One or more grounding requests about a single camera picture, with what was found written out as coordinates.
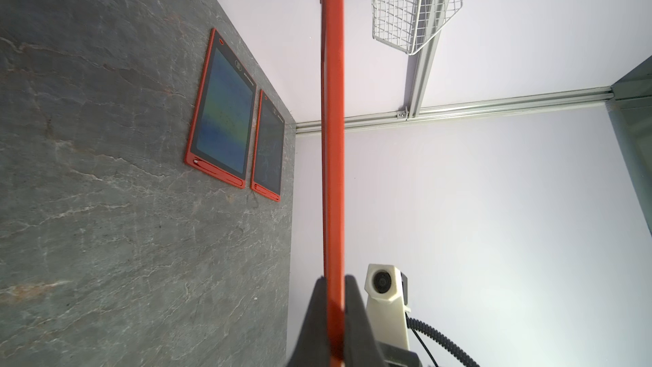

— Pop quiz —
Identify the small red writing tablet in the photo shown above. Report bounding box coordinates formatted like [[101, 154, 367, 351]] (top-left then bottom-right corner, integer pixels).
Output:
[[251, 90, 285, 202]]

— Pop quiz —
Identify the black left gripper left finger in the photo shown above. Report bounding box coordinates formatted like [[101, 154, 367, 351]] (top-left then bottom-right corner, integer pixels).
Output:
[[287, 277, 329, 367]]

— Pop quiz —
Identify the black frame writing tablet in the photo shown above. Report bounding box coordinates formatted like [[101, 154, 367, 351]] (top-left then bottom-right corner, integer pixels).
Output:
[[321, 0, 345, 366]]

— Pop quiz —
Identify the large red writing tablet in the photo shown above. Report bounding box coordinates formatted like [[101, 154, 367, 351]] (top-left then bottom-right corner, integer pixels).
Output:
[[183, 28, 256, 189]]

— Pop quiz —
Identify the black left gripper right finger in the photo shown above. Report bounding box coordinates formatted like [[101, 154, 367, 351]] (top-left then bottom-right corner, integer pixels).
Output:
[[343, 275, 386, 367]]

